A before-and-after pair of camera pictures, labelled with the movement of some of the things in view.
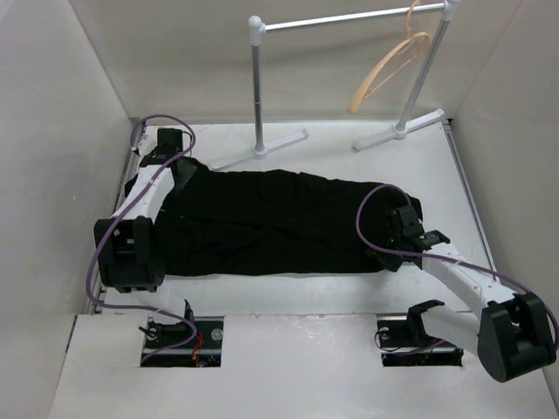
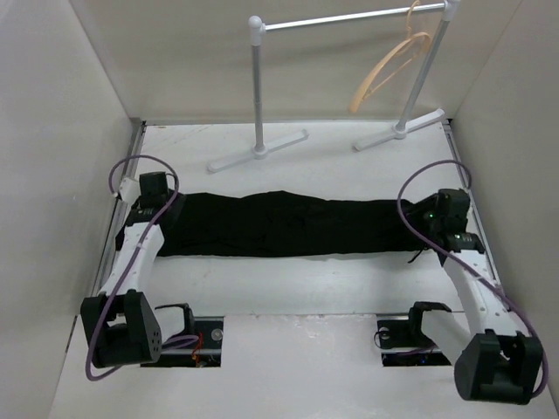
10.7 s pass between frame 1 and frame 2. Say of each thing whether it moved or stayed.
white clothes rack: stayed
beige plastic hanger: stayed
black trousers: moved
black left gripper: moved
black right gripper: moved
